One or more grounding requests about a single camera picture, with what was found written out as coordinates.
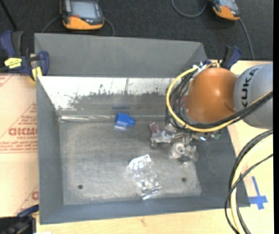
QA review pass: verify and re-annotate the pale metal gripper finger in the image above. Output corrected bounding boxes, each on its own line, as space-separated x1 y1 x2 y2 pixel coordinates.
151 138 174 149
150 130 174 142

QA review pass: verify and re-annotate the small purple block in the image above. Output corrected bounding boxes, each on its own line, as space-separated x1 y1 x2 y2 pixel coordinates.
149 121 161 134

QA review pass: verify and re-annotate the clear plastic bottle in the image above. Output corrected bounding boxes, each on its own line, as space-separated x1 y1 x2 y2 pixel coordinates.
125 155 163 201

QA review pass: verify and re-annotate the blue plastic cap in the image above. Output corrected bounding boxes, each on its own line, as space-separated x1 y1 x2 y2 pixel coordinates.
114 112 136 132

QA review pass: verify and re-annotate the grey metal bin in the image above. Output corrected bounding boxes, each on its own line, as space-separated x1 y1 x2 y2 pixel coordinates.
34 32 250 224

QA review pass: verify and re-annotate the brown cardboard board red print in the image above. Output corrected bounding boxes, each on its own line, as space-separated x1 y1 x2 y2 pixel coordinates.
0 73 40 219

